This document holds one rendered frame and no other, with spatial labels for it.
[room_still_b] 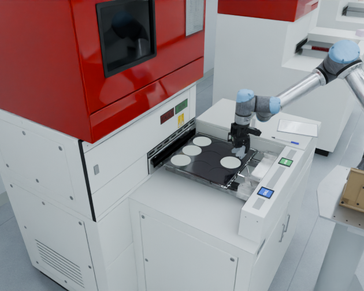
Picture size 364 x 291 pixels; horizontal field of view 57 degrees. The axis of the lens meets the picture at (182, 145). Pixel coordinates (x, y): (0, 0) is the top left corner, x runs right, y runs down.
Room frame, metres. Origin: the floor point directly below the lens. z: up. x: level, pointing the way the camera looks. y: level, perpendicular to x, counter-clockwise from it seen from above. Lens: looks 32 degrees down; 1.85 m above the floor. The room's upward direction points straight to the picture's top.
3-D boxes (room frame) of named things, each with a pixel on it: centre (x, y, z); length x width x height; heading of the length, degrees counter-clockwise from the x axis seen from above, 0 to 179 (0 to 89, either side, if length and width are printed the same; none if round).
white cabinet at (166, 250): (1.45, -0.27, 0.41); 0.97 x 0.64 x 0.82; 148
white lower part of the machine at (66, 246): (1.58, 0.44, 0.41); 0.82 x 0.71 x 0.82; 148
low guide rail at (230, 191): (1.30, -0.13, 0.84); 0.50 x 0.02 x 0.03; 58
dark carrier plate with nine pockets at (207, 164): (1.44, -0.14, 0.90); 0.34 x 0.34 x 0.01; 58
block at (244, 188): (1.18, -0.29, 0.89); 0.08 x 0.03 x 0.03; 58
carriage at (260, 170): (1.31, -0.38, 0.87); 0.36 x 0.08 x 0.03; 148
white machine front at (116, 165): (1.39, 0.15, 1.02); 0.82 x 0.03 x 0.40; 148
